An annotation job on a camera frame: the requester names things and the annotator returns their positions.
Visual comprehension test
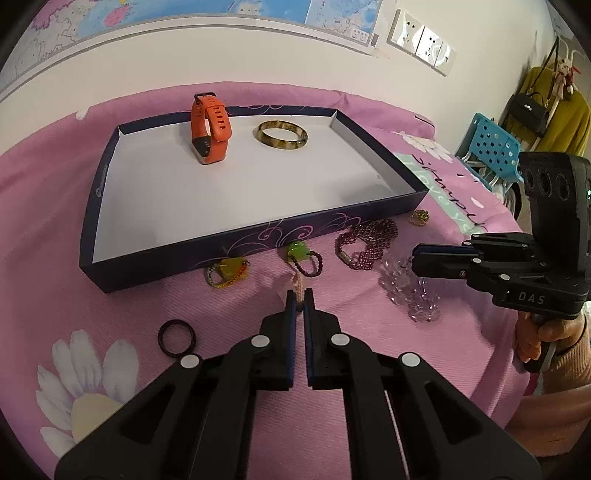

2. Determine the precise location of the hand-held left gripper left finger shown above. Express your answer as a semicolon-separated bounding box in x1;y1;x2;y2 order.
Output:
54;290;296;480

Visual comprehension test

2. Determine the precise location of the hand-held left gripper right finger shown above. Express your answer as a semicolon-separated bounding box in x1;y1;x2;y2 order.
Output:
302;287;543;480

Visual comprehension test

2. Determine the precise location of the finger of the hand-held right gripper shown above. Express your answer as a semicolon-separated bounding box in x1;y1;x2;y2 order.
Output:
412;255;511;303
413;232;539;260

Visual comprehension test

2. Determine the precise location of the clear crystal bracelet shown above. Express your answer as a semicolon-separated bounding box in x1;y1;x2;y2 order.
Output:
379;256;441;322

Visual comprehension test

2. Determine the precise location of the purple beaded bracelet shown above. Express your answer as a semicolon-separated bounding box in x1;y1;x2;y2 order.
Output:
335;219;399;271

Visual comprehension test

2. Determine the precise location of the amber pendant bead bracelet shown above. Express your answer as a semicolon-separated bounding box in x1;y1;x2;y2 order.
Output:
204;258;251;291

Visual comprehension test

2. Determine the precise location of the black ring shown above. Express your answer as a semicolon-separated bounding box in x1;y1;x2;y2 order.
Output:
158;319;195;358

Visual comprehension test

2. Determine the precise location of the dark blue shallow box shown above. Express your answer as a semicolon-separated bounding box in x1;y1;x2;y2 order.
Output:
79;105;430;294

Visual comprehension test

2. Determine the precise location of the person's right forearm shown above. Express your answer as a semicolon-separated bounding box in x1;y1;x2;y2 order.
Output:
531;318;591;398

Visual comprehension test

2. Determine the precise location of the person's right hand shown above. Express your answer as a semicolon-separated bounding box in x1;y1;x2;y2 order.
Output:
515;315;588;366

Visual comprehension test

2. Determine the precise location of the blue perforated plastic stool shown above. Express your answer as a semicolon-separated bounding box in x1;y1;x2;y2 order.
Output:
455;112;525;185

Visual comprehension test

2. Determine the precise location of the mustard yellow coat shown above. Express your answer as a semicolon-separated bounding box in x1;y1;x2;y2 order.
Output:
501;66;591;160

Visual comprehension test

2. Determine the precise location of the black handbag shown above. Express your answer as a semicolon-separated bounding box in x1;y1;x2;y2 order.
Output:
501;92;559;139

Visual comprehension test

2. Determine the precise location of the small plush toy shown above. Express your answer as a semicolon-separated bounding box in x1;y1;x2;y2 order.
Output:
551;58;580;100

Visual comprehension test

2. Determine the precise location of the tortoiseshell bangle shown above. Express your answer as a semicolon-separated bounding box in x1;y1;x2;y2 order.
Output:
253;119;308;151

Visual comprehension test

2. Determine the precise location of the orange smartwatch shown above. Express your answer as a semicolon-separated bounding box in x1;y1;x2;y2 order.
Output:
191;92;232;165

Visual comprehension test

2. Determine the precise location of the pink floral blanket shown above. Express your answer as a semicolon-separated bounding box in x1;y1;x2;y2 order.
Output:
0;82;550;480

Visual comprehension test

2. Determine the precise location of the green pendant bead bracelet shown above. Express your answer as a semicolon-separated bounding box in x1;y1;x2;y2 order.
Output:
285;240;322;278

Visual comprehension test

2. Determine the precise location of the white wall socket panel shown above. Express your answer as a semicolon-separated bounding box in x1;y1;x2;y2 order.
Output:
416;25;444;63
387;8;423;51
436;41;458;77

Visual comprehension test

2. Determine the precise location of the wall map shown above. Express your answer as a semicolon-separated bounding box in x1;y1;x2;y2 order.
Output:
0;0;384;100

